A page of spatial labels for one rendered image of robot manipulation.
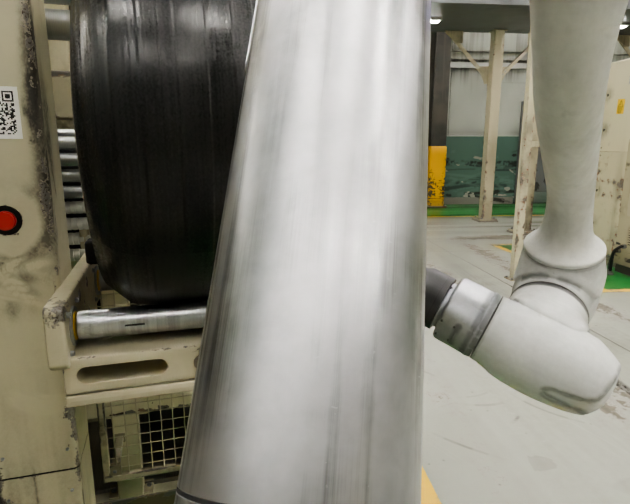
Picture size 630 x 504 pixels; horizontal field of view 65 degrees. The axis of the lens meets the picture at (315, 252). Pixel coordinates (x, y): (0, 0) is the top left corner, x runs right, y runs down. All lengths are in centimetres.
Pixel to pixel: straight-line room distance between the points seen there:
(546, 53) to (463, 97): 1054
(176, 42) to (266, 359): 54
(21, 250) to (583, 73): 79
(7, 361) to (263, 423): 80
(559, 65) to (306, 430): 39
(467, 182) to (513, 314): 1038
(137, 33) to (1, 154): 32
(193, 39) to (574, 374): 60
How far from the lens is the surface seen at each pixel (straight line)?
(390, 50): 25
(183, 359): 83
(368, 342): 19
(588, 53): 48
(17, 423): 100
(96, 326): 83
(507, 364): 64
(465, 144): 1094
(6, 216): 89
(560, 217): 70
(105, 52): 68
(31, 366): 96
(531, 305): 66
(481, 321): 64
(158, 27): 68
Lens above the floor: 117
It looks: 12 degrees down
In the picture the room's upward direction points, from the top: straight up
